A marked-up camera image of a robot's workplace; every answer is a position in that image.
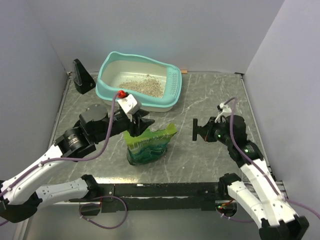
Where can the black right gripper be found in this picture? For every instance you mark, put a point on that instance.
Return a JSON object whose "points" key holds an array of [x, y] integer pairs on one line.
{"points": [[206, 132]]}

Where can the teal and white litter box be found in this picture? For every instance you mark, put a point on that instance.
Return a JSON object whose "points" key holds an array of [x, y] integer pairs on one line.
{"points": [[118, 66]]}

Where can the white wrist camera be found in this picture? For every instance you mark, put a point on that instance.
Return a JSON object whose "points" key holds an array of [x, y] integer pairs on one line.
{"points": [[128, 103], [218, 118]]}

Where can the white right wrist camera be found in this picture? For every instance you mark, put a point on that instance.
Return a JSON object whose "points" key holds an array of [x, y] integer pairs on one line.
{"points": [[218, 118]]}

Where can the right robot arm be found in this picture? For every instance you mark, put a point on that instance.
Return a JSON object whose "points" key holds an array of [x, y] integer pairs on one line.
{"points": [[267, 207]]}

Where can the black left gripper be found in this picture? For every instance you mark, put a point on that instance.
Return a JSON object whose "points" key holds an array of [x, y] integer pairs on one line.
{"points": [[141, 124]]}

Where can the pile of beige litter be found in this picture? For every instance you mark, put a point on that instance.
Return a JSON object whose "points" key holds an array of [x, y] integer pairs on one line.
{"points": [[153, 86]]}

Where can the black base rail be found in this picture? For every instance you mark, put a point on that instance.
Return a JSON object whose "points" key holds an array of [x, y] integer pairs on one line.
{"points": [[204, 196]]}

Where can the green litter bag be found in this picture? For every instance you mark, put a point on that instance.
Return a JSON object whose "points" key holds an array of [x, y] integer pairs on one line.
{"points": [[150, 146]]}

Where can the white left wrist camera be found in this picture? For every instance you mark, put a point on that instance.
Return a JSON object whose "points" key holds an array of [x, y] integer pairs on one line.
{"points": [[128, 103]]}

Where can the black triangular stand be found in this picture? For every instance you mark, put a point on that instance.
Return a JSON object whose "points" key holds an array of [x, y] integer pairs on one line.
{"points": [[83, 81]]}

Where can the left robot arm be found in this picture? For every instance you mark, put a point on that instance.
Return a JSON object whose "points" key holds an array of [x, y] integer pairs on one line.
{"points": [[24, 194]]}

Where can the clear plastic scoop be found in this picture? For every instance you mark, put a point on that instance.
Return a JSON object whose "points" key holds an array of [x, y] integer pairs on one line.
{"points": [[223, 109]]}

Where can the black bag clip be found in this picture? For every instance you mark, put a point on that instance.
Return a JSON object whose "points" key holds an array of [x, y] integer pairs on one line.
{"points": [[194, 129]]}

